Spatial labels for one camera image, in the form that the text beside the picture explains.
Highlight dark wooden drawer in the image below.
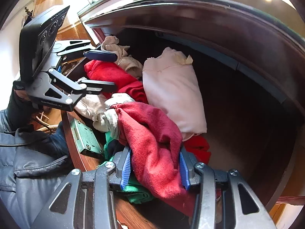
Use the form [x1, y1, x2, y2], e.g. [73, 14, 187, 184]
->
[61, 27, 298, 229]

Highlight black cable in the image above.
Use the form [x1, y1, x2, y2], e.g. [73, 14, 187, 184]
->
[0, 141, 29, 148]

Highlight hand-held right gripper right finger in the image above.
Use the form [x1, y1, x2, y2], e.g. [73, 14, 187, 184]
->
[179, 145, 277, 229]

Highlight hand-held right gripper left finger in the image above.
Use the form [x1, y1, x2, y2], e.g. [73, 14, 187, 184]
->
[30, 147, 132, 229]

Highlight person's left forearm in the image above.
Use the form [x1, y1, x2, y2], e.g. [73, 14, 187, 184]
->
[5, 89, 44, 134]

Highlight green underwear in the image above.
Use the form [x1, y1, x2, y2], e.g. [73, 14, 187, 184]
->
[104, 131, 155, 204]

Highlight dark red fleece underwear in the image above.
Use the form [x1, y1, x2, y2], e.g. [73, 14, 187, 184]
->
[84, 60, 148, 104]

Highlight white underwear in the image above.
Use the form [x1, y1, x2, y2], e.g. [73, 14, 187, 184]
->
[93, 93, 136, 140]

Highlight blue denim trousers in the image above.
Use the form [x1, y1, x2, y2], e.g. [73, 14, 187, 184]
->
[42, 122, 72, 160]

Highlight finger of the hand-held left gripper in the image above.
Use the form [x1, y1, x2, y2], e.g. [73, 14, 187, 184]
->
[25, 68, 118, 112]
[51, 40, 118, 71]

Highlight green metal drawer lock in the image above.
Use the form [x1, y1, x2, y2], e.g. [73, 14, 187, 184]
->
[70, 119, 105, 159]

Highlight dark wooden desk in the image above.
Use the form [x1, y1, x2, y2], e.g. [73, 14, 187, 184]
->
[80, 0, 305, 115]

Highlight beige underwear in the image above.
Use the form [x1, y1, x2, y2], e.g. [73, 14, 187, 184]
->
[100, 36, 143, 79]

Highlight cream underwear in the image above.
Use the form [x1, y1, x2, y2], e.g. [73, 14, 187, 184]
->
[74, 93, 110, 122]

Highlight pink underwear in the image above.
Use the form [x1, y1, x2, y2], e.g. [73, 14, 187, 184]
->
[142, 47, 207, 141]

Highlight small red underwear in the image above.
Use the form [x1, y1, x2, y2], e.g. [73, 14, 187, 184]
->
[183, 135, 211, 165]

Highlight beige wicker item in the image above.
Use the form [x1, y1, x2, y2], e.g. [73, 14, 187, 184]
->
[33, 111, 59, 134]

